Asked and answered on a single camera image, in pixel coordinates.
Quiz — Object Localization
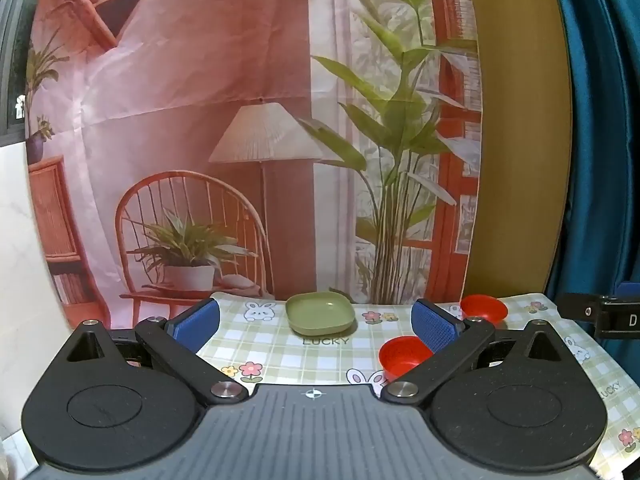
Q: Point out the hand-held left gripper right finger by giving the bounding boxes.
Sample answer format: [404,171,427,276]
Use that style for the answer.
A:
[382,298,566,406]

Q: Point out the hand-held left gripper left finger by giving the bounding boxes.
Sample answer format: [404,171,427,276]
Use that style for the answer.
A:
[65,298,250,406]

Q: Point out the red plastic bowl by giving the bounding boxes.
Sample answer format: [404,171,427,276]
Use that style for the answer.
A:
[460,294,509,325]
[378,336,434,381]

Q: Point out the green square plate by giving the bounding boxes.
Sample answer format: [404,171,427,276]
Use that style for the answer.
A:
[285,291,357,337]

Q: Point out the checked bunny print tablecloth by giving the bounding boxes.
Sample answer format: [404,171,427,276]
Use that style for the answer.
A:
[194,289,640,479]

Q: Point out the blue curtain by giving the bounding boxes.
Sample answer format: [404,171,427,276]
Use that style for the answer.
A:
[544,0,640,302]

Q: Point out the printed room scene backdrop cloth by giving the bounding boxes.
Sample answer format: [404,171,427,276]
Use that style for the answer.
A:
[24,0,485,332]

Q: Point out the dark window frame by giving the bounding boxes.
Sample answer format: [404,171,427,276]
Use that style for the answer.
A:
[0,0,42,147]

